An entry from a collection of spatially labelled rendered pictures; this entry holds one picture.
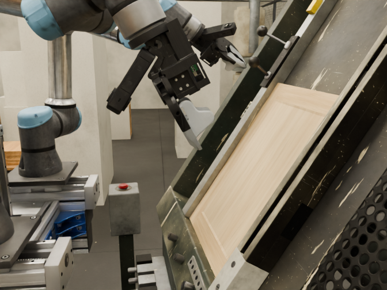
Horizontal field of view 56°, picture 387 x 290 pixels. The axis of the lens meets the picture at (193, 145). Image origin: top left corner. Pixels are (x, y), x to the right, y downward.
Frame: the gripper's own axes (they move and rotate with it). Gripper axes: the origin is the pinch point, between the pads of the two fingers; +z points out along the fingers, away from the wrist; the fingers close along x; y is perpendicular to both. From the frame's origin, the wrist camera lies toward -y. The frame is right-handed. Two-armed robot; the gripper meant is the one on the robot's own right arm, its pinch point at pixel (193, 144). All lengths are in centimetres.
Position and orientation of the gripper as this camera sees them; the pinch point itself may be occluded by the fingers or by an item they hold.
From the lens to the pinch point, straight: 62.9
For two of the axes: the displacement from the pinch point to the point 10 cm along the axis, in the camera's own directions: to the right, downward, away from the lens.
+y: 8.8, -4.7, -0.3
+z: 4.6, 8.5, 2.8
